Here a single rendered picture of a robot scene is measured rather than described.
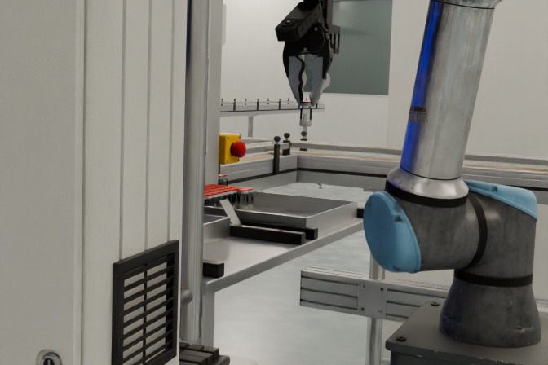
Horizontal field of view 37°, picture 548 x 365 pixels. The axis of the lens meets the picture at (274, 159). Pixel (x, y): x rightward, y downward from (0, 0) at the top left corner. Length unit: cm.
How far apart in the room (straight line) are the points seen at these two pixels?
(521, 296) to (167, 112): 68
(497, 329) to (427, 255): 16
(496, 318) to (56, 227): 74
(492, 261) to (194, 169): 54
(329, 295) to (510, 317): 147
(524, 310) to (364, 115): 892
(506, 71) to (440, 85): 194
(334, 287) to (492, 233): 149
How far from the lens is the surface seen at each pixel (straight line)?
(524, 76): 302
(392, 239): 113
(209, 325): 199
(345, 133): 1021
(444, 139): 111
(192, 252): 87
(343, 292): 264
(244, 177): 228
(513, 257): 123
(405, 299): 257
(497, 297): 124
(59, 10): 66
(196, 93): 85
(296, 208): 178
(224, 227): 145
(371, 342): 266
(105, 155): 67
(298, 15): 146
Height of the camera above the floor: 116
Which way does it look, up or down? 5 degrees down
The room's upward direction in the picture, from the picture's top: 2 degrees clockwise
